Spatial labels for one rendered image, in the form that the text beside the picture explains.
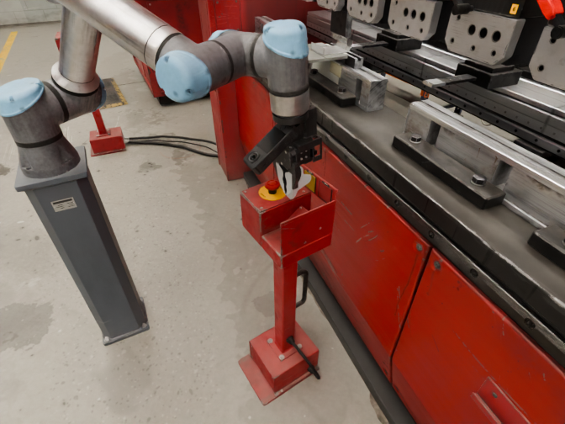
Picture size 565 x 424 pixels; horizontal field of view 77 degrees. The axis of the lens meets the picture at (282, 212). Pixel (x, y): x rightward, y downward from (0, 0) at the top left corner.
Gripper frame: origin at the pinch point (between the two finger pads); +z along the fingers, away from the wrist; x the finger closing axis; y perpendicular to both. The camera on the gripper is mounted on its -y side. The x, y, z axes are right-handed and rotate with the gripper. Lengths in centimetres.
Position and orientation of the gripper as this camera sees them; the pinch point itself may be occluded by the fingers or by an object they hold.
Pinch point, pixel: (287, 195)
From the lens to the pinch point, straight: 81.6
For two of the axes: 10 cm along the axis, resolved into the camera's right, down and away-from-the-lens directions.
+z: 0.7, 7.5, 6.6
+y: 8.3, -4.1, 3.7
